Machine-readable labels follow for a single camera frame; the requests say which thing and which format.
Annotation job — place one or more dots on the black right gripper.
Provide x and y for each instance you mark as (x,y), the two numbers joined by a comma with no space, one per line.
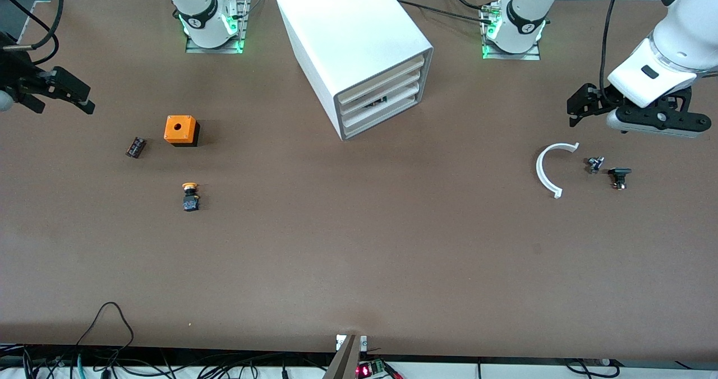
(18,72)

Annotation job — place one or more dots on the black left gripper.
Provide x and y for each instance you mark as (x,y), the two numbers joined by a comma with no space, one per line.
(595,97)

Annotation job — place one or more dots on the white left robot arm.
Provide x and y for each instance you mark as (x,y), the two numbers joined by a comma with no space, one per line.
(684,26)

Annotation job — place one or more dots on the orange button box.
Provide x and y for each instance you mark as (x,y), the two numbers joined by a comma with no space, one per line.
(179,128)

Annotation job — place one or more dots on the yellow button with black base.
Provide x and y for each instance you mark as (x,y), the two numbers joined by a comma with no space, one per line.
(190,198)

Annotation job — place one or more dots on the small grey metal component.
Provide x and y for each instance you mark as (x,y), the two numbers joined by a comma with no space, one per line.
(594,164)

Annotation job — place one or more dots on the white curved plastic arc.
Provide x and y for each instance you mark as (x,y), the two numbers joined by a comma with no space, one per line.
(539,169)

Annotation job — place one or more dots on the small electronic parts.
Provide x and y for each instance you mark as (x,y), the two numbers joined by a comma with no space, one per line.
(374,102)

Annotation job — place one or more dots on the circuit board with red light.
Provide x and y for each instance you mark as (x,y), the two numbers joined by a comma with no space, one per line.
(370,368)

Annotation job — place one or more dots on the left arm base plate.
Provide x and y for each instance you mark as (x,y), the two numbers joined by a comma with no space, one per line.
(533,55)

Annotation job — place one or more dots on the small black switch component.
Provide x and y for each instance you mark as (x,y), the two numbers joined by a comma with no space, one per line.
(619,176)

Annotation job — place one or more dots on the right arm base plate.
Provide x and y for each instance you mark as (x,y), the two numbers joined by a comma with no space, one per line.
(242,31)

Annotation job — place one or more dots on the small metal bracket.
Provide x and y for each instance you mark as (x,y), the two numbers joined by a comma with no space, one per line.
(341,342)

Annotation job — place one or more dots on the brown angled post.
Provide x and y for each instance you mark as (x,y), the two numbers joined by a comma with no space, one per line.
(345,362)

